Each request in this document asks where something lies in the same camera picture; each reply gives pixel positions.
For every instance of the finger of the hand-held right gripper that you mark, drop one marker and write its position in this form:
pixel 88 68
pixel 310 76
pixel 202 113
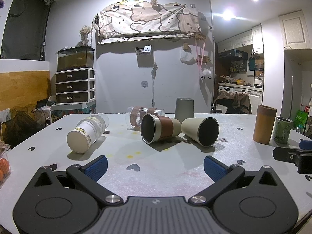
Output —
pixel 284 154
pixel 306 143

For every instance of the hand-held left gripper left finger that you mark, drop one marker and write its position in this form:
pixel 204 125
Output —
pixel 97 167

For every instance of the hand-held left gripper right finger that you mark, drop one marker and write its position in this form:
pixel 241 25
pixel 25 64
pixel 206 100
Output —
pixel 214 168

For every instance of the cream cup dark inside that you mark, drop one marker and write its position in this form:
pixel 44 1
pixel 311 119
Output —
pixel 192 128

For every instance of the steel cup brown sleeve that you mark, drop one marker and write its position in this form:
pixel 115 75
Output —
pixel 164 129

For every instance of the clear glass cup brown sleeve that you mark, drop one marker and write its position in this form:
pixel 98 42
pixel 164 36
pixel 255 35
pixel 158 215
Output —
pixel 137 117

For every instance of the grey cup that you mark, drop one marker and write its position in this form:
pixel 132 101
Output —
pixel 184 109

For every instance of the green tin can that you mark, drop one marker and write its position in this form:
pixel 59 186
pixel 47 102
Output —
pixel 281 131

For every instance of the green plastic bag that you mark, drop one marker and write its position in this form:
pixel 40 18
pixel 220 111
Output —
pixel 301 118

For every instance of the brown cardboard tube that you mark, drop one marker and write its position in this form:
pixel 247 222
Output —
pixel 264 124

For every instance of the white lidded jar lying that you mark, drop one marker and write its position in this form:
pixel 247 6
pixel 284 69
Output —
pixel 90 131

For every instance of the grey metal pole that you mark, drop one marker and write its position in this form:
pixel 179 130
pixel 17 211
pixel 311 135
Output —
pixel 291 97

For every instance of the white washing machine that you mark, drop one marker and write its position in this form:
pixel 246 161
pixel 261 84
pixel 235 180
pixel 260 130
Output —
pixel 253 97

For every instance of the chair draped with clothes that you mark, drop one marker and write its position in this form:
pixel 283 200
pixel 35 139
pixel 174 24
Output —
pixel 234 101

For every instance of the white plastic drawer unit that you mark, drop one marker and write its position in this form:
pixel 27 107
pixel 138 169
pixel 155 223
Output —
pixel 74 85

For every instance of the dark cloth pile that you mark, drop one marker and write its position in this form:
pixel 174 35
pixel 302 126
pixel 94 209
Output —
pixel 22 126

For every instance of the clear plastic box orange contents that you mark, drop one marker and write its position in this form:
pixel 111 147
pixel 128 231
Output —
pixel 3 168

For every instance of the white plush sheep toy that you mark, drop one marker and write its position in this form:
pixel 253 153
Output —
pixel 206 73

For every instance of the teal hanging bag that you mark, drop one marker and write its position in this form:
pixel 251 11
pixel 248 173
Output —
pixel 251 63

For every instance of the glass fish tank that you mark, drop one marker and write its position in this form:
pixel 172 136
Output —
pixel 75 57

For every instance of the pink ribbon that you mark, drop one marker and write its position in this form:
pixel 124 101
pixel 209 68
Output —
pixel 199 56

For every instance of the white tall cabinet door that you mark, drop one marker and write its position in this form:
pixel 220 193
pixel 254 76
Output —
pixel 292 30

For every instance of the white hanging bag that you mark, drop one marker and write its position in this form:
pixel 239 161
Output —
pixel 187 56

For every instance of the white upper kitchen cabinets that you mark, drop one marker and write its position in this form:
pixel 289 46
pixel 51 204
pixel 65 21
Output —
pixel 243 40

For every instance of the dried flowers in vase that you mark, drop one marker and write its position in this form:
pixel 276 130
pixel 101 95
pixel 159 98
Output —
pixel 85 33

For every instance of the printed blanket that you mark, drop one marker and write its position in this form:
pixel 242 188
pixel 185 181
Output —
pixel 146 20

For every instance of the dark window curtain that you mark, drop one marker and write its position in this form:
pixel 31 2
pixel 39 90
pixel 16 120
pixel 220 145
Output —
pixel 24 24

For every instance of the adhesive wall hook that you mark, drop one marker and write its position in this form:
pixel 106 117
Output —
pixel 144 84

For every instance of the white wall socket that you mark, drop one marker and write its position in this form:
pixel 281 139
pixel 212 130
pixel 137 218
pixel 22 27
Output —
pixel 4 115

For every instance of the small wall holder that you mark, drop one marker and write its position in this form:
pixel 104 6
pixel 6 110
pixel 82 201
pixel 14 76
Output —
pixel 144 49

